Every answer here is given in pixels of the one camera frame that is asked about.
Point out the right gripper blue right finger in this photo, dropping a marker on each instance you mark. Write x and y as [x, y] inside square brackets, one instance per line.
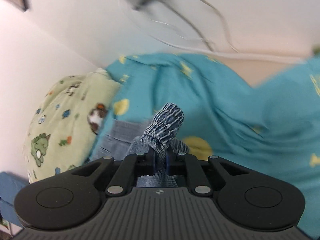
[170, 161]

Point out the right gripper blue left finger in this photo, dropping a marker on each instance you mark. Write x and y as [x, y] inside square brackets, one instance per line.
[151, 161]

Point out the green cartoon fleece blanket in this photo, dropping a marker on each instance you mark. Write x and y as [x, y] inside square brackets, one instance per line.
[64, 127]

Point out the teal patterned bed sheet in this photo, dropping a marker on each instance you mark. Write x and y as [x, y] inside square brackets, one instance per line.
[272, 128]

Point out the blue denim jeans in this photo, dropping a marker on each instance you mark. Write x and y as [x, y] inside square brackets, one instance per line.
[126, 138]

